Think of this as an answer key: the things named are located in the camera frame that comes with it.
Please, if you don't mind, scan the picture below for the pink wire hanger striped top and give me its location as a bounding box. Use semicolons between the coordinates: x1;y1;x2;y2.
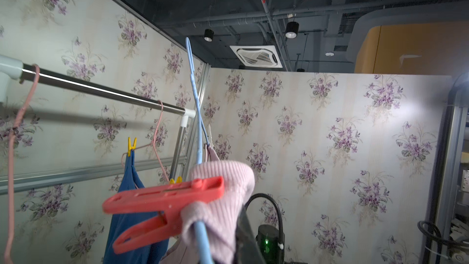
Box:
3;64;41;264

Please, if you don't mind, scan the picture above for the yellow clothespin blue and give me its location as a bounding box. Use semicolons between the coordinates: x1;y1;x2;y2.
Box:
169;176;183;185
127;137;137;157

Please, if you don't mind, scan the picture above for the grey clothespin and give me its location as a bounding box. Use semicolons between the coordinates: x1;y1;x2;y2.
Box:
208;124;214;148

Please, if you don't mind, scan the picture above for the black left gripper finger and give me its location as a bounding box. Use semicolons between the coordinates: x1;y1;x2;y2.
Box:
234;207;266;264

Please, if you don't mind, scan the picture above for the yellow upper clothespin blue top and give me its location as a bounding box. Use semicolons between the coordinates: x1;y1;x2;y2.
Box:
127;137;137;157

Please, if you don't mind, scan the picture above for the black ceiling spotlight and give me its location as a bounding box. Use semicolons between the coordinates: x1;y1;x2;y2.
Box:
203;29;214;42
285;22;299;39

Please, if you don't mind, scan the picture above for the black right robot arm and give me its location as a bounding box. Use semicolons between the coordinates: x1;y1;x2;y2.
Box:
245;193;304;264

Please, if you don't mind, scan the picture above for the white ceiling air vent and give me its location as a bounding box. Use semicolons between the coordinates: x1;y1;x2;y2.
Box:
230;45;283;68

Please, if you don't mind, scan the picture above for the yellow lower clothespin blue top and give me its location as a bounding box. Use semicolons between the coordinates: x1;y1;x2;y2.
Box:
169;176;183;185

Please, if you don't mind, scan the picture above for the light blue wire hanger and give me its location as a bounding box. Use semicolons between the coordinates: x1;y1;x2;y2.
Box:
185;37;214;264

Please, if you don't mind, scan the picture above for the red clothespin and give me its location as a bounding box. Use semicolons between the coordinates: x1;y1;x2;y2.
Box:
102;176;224;254

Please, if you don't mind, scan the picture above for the black ceiling spotlight left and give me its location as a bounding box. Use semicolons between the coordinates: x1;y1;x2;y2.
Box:
203;29;214;42

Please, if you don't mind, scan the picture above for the blue tank top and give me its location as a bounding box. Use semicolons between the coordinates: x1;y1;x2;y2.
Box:
103;152;169;264

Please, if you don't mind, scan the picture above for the pink tank top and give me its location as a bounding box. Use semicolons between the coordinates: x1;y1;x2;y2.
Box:
160;147;255;264

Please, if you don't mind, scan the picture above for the white metal clothes rack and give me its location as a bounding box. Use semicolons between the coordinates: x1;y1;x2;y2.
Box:
1;55;195;178

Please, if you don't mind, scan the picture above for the black ceiling spotlight right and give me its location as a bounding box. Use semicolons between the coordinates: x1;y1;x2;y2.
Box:
285;22;299;39

